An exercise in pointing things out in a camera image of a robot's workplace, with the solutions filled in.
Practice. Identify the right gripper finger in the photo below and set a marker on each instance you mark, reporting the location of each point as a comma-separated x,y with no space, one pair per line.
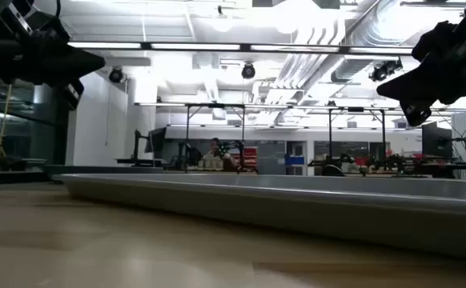
437,84
416,114

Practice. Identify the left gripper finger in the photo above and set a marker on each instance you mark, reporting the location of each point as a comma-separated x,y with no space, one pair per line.
69,64
74,94

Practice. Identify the black monitor on arm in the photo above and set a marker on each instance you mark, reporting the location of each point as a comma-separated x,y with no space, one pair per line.
155,140

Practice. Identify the grey plastic tray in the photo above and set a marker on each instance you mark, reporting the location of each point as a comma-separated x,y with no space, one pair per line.
257,208

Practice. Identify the large black monitor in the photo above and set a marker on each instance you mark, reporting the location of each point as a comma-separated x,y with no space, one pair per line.
436,140

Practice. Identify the cluttered black workstation table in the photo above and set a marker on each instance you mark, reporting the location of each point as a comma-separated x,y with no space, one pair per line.
397,165

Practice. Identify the blue box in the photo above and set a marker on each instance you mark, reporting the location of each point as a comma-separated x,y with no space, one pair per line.
294,160

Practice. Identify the person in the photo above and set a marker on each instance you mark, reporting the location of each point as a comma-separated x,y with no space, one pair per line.
217,154

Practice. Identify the red box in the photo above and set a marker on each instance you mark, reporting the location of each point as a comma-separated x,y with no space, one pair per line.
250,156

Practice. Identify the black ceiling camera cluster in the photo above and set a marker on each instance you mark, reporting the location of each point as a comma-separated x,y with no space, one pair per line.
385,70

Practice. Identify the black workstation frame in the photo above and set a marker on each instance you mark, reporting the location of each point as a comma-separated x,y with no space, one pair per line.
187,136
330,136

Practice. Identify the ceiling light rail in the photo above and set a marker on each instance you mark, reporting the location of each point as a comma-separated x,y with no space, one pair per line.
245,47

